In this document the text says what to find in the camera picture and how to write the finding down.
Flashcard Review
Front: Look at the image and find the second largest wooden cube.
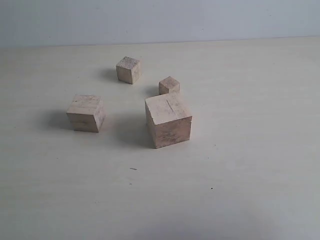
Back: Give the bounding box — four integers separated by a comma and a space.
66, 94, 106, 133

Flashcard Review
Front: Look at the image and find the smallest wooden cube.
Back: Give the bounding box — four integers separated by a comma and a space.
158, 76, 180, 95

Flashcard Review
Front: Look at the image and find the third largest wooden cube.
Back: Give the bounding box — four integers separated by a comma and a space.
116, 56, 142, 85

